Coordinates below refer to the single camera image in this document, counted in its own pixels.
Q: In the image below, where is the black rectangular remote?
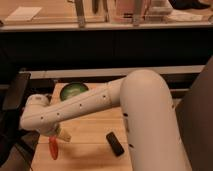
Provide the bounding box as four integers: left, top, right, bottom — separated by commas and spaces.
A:
106, 132, 124, 157

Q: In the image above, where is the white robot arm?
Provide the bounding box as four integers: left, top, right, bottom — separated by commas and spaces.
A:
20, 69, 192, 171

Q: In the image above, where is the metal rail beam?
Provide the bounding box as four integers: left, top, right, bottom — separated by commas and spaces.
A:
29, 65, 204, 79

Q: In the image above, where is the white paper on floor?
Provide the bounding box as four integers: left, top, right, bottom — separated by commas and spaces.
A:
5, 6, 41, 21

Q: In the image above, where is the red pepper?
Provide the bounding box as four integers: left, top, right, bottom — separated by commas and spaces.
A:
49, 136, 58, 160

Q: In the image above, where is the green ceramic bowl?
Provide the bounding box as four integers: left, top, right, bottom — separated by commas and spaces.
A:
60, 82, 89, 101

